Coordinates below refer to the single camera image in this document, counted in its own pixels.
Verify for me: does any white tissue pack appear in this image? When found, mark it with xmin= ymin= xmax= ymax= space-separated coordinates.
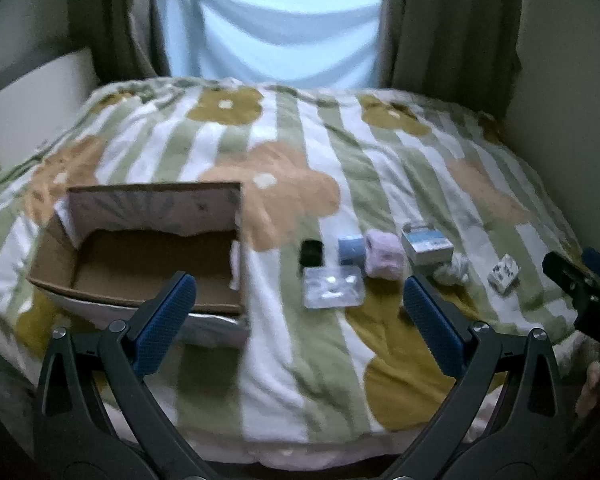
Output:
xmin=488 ymin=254 xmax=520 ymax=295

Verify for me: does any white sock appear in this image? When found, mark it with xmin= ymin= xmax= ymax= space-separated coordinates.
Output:
xmin=432 ymin=254 xmax=469 ymax=286

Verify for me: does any blue white product box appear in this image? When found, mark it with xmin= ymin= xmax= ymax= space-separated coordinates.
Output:
xmin=402 ymin=223 xmax=454 ymax=266

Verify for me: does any pink sock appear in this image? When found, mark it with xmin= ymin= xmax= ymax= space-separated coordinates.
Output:
xmin=364 ymin=229 xmax=405 ymax=281

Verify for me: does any clear blister pack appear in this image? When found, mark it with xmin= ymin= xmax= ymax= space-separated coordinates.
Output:
xmin=302 ymin=266 xmax=365 ymax=310

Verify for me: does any blue tape roll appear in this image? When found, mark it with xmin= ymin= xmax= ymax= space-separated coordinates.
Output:
xmin=338 ymin=236 xmax=366 ymax=268

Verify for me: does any black small case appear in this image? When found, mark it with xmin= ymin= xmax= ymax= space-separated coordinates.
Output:
xmin=299 ymin=240 xmax=324 ymax=270

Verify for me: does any open cardboard box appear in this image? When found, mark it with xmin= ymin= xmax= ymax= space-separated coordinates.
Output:
xmin=28 ymin=181 xmax=250 ymax=348

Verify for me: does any floral striped blanket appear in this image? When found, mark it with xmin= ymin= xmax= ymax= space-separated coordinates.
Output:
xmin=0 ymin=78 xmax=584 ymax=470

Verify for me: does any dark drape right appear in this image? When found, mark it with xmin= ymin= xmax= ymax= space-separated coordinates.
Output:
xmin=378 ymin=0 xmax=522 ymax=118

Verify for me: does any dark drape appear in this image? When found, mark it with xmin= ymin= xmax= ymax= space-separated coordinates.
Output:
xmin=378 ymin=0 xmax=522 ymax=118
xmin=68 ymin=0 xmax=169 ymax=84

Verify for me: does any white headboard cushion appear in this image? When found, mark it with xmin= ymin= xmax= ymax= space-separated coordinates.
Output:
xmin=0 ymin=44 xmax=98 ymax=170

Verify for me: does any dark drape left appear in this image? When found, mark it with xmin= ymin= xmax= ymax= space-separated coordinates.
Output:
xmin=68 ymin=0 xmax=169 ymax=84

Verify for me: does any light blue sheer curtain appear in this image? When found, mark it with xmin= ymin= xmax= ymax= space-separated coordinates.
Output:
xmin=155 ymin=0 xmax=381 ymax=89

